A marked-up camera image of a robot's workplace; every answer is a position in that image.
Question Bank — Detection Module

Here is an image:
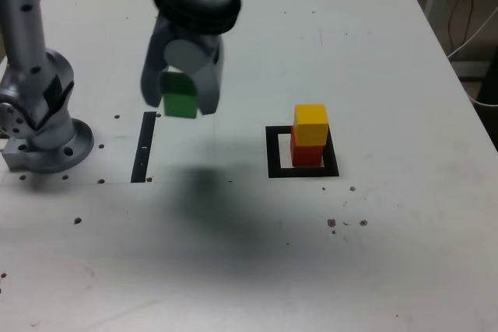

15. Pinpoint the black tape strip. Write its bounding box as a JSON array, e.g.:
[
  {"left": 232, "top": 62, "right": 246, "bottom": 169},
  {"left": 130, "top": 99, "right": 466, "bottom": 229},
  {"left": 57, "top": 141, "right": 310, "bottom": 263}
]
[{"left": 130, "top": 111, "right": 157, "bottom": 184}]

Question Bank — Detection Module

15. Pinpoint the white curved cable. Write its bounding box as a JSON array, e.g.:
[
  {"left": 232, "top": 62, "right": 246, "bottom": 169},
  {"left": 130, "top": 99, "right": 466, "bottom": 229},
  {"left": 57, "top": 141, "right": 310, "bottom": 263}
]
[{"left": 465, "top": 89, "right": 498, "bottom": 108}]

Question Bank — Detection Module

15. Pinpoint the yellow cube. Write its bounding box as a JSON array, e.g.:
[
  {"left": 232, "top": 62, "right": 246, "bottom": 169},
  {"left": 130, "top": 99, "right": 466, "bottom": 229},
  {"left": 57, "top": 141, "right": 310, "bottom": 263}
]
[{"left": 293, "top": 103, "right": 330, "bottom": 146}]

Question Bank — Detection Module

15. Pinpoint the black tape square outline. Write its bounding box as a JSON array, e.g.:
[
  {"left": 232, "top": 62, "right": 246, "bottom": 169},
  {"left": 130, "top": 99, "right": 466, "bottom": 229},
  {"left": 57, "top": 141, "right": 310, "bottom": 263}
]
[{"left": 265, "top": 124, "right": 340, "bottom": 178}]

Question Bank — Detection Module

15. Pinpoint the green cube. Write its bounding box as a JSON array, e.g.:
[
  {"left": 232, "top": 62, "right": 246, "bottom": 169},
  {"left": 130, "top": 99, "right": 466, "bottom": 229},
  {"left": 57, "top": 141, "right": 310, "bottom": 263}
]
[{"left": 160, "top": 71, "right": 199, "bottom": 119}]

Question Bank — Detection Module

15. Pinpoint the thin white cable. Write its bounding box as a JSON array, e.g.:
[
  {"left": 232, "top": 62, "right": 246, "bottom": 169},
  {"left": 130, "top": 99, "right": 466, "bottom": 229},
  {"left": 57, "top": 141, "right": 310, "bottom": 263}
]
[{"left": 447, "top": 9, "right": 498, "bottom": 61}]

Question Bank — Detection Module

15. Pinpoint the thin black hanging cable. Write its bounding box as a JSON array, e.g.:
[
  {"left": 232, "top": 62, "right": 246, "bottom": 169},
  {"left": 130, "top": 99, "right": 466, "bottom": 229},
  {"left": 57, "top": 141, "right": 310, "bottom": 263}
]
[{"left": 447, "top": 0, "right": 475, "bottom": 53}]

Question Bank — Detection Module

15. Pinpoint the red cube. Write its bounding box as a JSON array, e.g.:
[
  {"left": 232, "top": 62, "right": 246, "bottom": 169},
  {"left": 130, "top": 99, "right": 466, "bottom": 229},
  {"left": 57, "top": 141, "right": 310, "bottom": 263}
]
[{"left": 290, "top": 125, "right": 324, "bottom": 168}]

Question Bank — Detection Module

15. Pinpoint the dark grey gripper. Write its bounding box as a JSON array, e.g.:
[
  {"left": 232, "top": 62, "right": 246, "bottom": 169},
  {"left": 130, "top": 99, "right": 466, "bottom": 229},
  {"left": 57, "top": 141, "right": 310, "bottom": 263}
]
[{"left": 140, "top": 16, "right": 226, "bottom": 117}]

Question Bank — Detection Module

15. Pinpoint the grey flat box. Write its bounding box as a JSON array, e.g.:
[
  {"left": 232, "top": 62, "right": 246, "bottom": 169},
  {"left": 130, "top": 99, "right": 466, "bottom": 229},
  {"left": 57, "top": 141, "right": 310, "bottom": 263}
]
[{"left": 451, "top": 60, "right": 490, "bottom": 82}]

